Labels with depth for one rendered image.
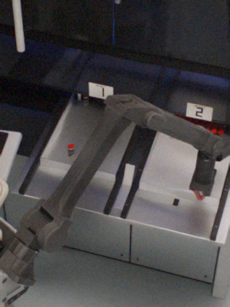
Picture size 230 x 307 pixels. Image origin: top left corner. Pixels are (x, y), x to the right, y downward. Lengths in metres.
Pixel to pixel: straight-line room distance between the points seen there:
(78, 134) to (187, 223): 0.53
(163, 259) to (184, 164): 0.72
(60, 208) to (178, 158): 0.79
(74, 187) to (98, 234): 1.33
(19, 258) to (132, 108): 0.46
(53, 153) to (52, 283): 0.89
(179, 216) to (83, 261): 1.05
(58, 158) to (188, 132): 0.61
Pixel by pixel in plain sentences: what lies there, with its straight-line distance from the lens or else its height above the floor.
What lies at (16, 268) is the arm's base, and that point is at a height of 1.21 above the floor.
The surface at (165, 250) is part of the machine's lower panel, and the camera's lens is 3.23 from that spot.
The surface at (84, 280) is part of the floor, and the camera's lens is 3.43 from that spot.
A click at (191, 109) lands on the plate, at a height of 1.02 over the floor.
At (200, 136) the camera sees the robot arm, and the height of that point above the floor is 1.23.
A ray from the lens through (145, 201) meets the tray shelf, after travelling 2.54.
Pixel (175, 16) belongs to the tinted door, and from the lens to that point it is 2.43.
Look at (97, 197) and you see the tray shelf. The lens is 2.55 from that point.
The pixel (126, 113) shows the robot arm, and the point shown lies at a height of 1.49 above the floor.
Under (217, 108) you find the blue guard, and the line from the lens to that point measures 2.61.
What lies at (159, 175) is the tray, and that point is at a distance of 2.61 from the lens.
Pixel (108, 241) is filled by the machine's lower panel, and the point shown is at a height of 0.19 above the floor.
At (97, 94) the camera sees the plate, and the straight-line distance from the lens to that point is 2.71.
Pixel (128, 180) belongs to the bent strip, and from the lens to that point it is 2.58.
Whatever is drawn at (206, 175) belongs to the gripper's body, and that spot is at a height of 1.04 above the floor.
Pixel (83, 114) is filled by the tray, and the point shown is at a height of 0.88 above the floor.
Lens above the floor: 2.82
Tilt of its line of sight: 46 degrees down
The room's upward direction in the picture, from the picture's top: 1 degrees clockwise
